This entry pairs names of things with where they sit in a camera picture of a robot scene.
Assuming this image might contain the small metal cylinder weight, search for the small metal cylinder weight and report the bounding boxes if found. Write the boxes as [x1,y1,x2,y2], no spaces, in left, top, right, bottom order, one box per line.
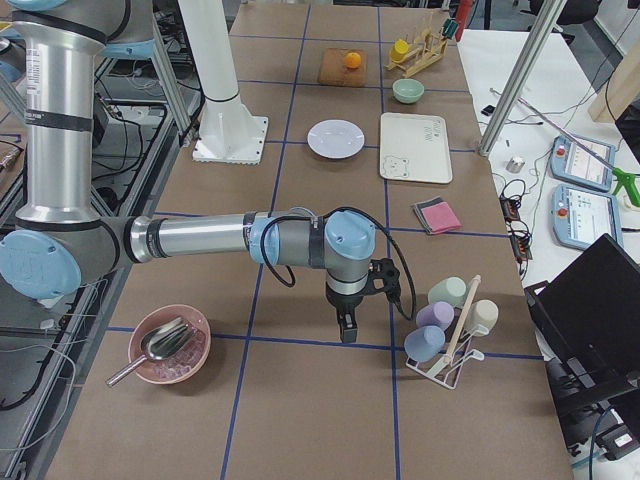
[506,156,525,174]

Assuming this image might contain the pink cloth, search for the pink cloth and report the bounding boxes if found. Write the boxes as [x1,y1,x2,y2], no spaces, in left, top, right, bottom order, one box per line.
[420,202,462,234]

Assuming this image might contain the red fire extinguisher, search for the red fire extinguisher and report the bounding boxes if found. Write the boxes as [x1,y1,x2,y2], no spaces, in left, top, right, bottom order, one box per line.
[455,0,475,30]

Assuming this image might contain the dark green mug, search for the dark green mug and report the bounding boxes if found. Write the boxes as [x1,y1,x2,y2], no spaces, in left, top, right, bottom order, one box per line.
[441,18,459,39]

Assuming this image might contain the yellow mug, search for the yellow mug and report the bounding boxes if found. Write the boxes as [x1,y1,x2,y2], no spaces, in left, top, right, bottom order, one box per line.
[389,39,409,63]

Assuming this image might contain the grey cloth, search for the grey cloth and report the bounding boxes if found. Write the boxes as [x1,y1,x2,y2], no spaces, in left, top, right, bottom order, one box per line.
[413,197,446,234]

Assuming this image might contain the black laptop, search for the black laptop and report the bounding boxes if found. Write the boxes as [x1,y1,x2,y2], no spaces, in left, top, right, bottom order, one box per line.
[525,234,639,387]

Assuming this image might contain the wooden dish rack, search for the wooden dish rack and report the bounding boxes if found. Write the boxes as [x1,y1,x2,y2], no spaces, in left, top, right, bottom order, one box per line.
[385,15,450,78]

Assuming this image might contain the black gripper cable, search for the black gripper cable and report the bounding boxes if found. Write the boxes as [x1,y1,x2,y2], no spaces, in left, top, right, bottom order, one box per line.
[263,206,417,321]

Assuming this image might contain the brown wooden tray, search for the brown wooden tray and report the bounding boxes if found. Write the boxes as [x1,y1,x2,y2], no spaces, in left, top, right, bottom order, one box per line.
[318,48,367,88]

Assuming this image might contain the cream bear tray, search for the cream bear tray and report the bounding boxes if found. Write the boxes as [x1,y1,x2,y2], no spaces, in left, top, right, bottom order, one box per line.
[379,112,453,184]

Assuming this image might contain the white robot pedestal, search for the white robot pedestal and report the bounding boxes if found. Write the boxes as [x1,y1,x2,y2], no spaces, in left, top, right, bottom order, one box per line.
[179,0,269,165]

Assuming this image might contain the metal scoop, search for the metal scoop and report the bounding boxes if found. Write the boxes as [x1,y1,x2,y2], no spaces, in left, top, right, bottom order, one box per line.
[105,317,195,387]

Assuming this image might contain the green ceramic bowl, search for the green ceramic bowl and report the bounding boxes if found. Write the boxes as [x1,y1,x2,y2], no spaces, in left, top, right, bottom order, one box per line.
[392,78,425,105]

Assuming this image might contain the blue cup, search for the blue cup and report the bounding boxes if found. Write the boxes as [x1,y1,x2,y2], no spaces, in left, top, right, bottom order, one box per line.
[404,325,445,363]

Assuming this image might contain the aluminium frame post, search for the aluminium frame post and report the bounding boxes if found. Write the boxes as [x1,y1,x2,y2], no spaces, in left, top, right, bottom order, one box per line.
[478,0,567,157]

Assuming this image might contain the purple cup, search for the purple cup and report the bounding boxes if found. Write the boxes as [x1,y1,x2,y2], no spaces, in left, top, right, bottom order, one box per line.
[416,301,455,330]

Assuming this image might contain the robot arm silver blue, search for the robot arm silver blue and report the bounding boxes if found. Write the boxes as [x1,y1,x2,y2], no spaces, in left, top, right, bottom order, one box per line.
[1,1,375,343]

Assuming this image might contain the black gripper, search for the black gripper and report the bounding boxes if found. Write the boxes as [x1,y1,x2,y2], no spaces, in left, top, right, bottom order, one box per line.
[325,287,364,342]

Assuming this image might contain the upper teach pendant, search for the upper teach pendant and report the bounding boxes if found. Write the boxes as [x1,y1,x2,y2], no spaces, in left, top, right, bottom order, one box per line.
[550,135,613,192]

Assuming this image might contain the orange fruit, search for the orange fruit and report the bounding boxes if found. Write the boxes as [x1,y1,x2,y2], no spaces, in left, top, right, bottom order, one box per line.
[343,51,362,70]

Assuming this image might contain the beige cup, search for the beige cup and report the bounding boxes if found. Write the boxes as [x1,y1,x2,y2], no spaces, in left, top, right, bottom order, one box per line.
[465,299,499,331]

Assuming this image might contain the pink bowl with ice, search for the pink bowl with ice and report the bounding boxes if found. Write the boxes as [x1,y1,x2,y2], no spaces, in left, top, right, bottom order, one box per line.
[128,304,211,385]

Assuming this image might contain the white wire cup rack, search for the white wire cup rack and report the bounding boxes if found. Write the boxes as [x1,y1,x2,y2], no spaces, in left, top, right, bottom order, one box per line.
[405,275,489,390]

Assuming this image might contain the lower teach pendant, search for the lower teach pendant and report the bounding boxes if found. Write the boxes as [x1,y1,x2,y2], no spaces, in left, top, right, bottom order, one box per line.
[551,184,623,250]

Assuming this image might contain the white round plate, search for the white round plate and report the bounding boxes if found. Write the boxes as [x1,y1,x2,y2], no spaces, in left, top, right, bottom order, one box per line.
[307,119,365,160]

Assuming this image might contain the teach pendant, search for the teach pendant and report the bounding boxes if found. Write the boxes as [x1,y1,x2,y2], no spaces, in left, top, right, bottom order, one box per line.
[550,135,613,192]
[551,184,623,250]

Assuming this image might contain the light green cup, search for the light green cup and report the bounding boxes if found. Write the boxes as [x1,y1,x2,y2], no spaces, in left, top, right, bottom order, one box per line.
[427,276,467,307]

